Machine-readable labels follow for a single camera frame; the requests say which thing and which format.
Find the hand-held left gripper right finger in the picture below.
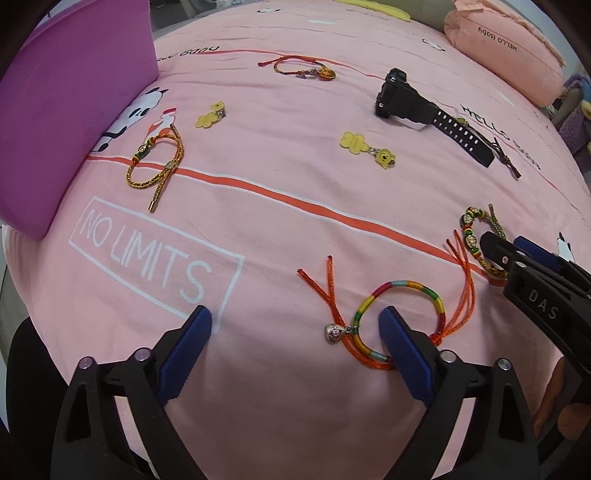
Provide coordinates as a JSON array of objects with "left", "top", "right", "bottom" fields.
[{"left": 379, "top": 307, "right": 542, "bottom": 480}]

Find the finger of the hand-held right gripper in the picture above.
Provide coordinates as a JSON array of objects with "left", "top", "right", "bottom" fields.
[
  {"left": 514, "top": 236, "right": 591, "bottom": 296},
  {"left": 479, "top": 232, "right": 591, "bottom": 335}
]

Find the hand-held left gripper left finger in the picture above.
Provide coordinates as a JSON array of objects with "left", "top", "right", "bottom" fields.
[{"left": 52, "top": 305, "right": 213, "bottom": 480}]

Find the rainbow braided bracelet silver bell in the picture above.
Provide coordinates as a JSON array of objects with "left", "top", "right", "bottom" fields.
[{"left": 297, "top": 230, "right": 477, "bottom": 371}]

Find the green cord beaded bracelet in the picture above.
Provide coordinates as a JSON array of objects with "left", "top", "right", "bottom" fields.
[{"left": 459, "top": 205, "right": 509, "bottom": 280}]

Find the brown cord bracelet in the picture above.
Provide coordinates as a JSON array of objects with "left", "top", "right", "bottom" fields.
[{"left": 454, "top": 115, "right": 523, "bottom": 179}]

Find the purple plastic box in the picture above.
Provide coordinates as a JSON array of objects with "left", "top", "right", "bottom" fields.
[{"left": 0, "top": 0, "right": 160, "bottom": 241}]

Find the red cord bracelet gold charm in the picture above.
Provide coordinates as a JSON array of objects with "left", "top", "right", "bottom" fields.
[{"left": 258, "top": 55, "right": 337, "bottom": 83}]

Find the person's right hand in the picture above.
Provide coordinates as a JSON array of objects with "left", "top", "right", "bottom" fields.
[{"left": 539, "top": 357, "right": 588, "bottom": 437}]

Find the purple fluffy blanket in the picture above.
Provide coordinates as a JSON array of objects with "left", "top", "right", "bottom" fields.
[{"left": 551, "top": 73, "right": 591, "bottom": 156}]

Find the yellow and blue plush toy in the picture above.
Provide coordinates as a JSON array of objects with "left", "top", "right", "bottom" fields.
[{"left": 580, "top": 88, "right": 591, "bottom": 151}]

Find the pink printed bed sheet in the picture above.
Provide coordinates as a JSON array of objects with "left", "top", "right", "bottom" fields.
[{"left": 2, "top": 0, "right": 591, "bottom": 480}]

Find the black digital watch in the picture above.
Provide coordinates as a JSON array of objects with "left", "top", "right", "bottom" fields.
[{"left": 373, "top": 68, "right": 496, "bottom": 168}]

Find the folded pink quilt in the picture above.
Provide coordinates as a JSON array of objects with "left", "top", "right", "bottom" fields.
[{"left": 444, "top": 0, "right": 568, "bottom": 107}]

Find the yellow flower and bear charm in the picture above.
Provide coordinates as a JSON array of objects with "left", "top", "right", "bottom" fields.
[{"left": 340, "top": 131, "right": 398, "bottom": 169}]

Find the small yellow bear charm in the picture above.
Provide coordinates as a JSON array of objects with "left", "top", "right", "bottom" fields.
[{"left": 196, "top": 102, "right": 228, "bottom": 130}]

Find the yellow pillow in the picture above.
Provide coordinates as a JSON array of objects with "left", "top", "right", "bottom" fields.
[{"left": 332, "top": 0, "right": 412, "bottom": 22}]

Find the gold braided rope bracelet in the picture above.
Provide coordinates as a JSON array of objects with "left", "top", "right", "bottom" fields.
[{"left": 126, "top": 123, "right": 186, "bottom": 213}]

